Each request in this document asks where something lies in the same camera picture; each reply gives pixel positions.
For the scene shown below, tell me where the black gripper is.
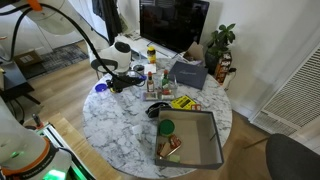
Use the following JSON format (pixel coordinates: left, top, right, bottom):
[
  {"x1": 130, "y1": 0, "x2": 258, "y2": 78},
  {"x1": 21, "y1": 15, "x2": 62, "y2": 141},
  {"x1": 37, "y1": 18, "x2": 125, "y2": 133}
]
[{"x1": 106, "y1": 70, "x2": 147, "y2": 93}]

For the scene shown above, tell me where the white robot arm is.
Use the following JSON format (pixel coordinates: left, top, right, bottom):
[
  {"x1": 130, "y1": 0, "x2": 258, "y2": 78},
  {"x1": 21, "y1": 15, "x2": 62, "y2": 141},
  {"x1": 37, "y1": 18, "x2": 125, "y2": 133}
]
[{"x1": 0, "y1": 0, "x2": 146, "y2": 92}]

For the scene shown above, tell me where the blue plastic lid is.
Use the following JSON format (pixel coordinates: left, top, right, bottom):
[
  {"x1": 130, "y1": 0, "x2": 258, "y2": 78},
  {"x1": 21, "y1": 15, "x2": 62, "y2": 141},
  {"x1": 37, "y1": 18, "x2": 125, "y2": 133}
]
[{"x1": 95, "y1": 83, "x2": 108, "y2": 92}]

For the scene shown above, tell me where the red cap sauce bottle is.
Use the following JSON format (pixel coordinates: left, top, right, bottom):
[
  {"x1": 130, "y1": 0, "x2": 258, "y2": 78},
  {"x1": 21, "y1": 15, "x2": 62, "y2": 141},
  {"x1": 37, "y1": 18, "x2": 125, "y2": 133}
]
[{"x1": 147, "y1": 71, "x2": 154, "y2": 92}]

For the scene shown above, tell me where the yellow lid jar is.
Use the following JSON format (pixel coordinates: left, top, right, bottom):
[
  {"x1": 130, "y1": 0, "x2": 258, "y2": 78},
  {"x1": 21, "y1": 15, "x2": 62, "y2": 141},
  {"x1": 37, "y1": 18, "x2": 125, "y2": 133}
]
[{"x1": 147, "y1": 46, "x2": 156, "y2": 64}]

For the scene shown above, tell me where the clear acrylic organizer tray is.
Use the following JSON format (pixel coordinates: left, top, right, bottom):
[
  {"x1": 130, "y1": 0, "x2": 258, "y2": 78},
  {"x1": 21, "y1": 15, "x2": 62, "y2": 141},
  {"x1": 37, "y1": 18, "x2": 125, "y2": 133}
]
[{"x1": 142, "y1": 75, "x2": 177, "y2": 101}]

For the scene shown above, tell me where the green glass sauce bottle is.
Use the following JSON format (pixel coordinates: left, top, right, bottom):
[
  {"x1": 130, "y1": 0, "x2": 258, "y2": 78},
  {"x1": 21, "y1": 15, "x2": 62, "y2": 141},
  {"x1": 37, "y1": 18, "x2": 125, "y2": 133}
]
[{"x1": 161, "y1": 70, "x2": 169, "y2": 90}]

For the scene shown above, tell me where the green round lid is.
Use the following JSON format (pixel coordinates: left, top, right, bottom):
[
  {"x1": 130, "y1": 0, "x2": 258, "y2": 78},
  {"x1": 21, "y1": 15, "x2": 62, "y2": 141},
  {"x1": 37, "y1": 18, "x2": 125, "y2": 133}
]
[{"x1": 159, "y1": 119, "x2": 175, "y2": 137}]

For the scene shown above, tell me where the patterned floor rug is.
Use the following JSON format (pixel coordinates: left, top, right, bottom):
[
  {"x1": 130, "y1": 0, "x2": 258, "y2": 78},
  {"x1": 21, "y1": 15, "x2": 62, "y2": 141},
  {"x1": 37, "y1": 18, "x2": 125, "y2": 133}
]
[{"x1": 41, "y1": 44, "x2": 88, "y2": 73}]

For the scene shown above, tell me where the yellow black packet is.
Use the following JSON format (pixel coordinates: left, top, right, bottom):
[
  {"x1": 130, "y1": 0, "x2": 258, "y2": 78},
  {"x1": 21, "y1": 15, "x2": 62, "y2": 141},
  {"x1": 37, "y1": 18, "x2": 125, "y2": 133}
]
[{"x1": 171, "y1": 95, "x2": 195, "y2": 110}]

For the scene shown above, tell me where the light wooden bench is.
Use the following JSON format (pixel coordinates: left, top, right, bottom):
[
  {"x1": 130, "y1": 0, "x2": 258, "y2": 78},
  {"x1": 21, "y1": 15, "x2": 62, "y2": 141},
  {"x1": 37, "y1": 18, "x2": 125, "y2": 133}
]
[{"x1": 23, "y1": 111, "x2": 124, "y2": 180}]

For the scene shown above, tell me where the dark blue box lid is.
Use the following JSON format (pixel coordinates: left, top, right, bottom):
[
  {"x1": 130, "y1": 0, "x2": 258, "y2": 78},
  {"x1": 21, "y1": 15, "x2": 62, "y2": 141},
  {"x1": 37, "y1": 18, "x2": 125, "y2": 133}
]
[{"x1": 169, "y1": 61, "x2": 208, "y2": 90}]

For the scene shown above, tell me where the red snack packet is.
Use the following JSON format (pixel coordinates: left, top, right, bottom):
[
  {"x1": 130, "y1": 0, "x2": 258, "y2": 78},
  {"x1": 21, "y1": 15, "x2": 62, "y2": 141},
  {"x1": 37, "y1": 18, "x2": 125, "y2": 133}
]
[{"x1": 157, "y1": 135, "x2": 182, "y2": 158}]

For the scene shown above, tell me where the black television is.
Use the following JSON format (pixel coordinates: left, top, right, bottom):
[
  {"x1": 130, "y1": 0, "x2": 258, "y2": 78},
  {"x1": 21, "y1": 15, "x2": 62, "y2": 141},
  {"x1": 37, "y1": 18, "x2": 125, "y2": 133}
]
[{"x1": 139, "y1": 0, "x2": 210, "y2": 52}]

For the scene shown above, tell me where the open dark cardboard box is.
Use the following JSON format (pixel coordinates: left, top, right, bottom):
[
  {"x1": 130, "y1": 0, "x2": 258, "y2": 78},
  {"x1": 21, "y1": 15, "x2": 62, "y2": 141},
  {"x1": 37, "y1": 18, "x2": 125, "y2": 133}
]
[{"x1": 155, "y1": 108, "x2": 224, "y2": 170}]

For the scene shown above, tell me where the black side table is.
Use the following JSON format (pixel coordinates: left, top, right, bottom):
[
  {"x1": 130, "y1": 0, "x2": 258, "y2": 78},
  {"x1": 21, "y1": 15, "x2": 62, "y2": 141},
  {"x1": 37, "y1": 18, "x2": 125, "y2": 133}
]
[{"x1": 0, "y1": 60, "x2": 42, "y2": 125}]

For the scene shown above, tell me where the orange snack bag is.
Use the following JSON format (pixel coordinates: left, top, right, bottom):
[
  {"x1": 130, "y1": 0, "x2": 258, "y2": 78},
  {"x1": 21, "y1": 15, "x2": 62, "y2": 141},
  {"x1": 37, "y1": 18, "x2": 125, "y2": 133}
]
[{"x1": 214, "y1": 52, "x2": 232, "y2": 84}]

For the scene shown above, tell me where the potted green plant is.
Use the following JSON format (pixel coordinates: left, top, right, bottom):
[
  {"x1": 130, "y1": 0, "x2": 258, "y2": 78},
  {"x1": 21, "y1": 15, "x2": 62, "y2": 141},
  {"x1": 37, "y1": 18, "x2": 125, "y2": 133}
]
[{"x1": 205, "y1": 23, "x2": 235, "y2": 75}]

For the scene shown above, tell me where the dark office chair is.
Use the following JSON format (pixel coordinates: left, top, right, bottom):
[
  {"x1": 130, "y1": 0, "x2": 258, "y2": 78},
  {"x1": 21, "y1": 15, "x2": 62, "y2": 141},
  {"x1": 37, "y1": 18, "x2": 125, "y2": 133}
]
[{"x1": 265, "y1": 134, "x2": 320, "y2": 180}]

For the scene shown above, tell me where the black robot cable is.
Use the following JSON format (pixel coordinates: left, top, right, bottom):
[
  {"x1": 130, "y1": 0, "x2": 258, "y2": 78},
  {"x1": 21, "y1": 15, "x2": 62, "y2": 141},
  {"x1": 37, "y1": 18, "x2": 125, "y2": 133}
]
[{"x1": 0, "y1": 2, "x2": 148, "y2": 88}]

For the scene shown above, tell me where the white wall vent grille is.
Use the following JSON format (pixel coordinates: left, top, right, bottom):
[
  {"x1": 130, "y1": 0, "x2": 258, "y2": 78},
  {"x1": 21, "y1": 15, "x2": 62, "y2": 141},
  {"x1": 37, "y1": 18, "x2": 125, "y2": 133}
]
[{"x1": 251, "y1": 46, "x2": 320, "y2": 136}]

